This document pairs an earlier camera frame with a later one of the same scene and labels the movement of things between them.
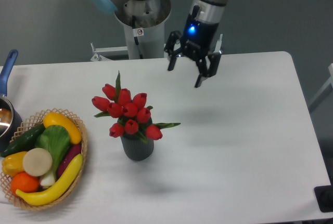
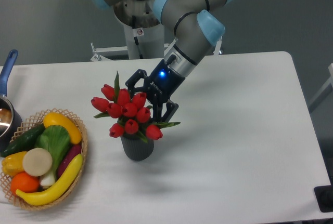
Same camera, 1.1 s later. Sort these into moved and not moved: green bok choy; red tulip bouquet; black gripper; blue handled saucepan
Moved: black gripper
Not moved: blue handled saucepan; green bok choy; red tulip bouquet
